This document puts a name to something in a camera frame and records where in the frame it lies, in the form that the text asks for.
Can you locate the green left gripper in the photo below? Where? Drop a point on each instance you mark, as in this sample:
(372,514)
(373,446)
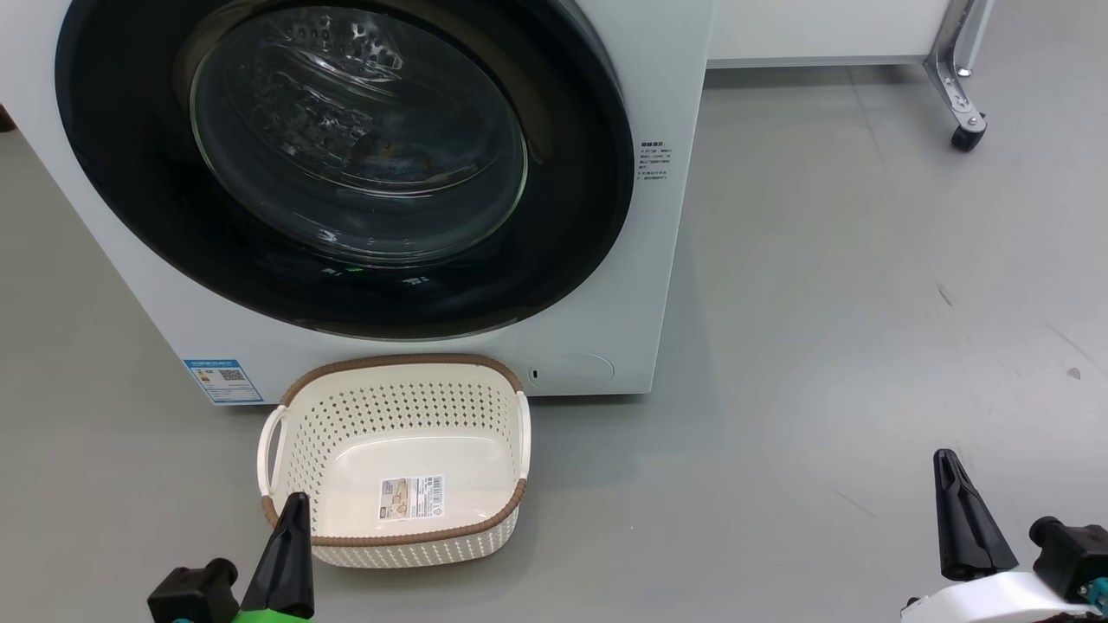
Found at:
(268,617)

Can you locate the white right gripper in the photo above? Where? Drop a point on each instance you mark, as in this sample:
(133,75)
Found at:
(995,601)

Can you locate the round black glass washer door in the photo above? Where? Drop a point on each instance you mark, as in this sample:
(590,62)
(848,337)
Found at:
(130,216)

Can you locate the blue cartoon print garment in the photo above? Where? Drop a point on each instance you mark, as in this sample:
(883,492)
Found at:
(385,154)

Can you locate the stainless steel washing machine drum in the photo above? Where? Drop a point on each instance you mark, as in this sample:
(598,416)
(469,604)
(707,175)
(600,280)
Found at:
(346,112)

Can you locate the white front-load washing machine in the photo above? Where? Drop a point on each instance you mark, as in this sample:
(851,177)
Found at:
(679,86)

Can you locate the white basket with brown rim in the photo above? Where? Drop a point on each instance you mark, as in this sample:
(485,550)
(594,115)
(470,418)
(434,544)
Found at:
(415,549)

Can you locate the basket product label sticker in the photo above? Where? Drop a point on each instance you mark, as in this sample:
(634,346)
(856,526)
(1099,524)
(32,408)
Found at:
(411,497)

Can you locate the blue energy label sticker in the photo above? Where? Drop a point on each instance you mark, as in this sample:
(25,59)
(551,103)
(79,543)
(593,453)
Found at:
(223,381)

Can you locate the round white filter cover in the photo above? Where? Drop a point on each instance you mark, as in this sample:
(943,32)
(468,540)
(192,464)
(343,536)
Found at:
(571,370)

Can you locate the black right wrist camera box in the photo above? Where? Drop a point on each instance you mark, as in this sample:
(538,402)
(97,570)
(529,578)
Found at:
(1069,558)

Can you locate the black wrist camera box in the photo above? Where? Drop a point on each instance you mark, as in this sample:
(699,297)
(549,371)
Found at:
(186,597)
(1069,558)

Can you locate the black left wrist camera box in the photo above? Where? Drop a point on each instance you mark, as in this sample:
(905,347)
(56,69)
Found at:
(186,597)

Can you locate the grey frame leg with caster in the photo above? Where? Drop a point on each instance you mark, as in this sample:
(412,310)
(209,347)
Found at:
(956,78)

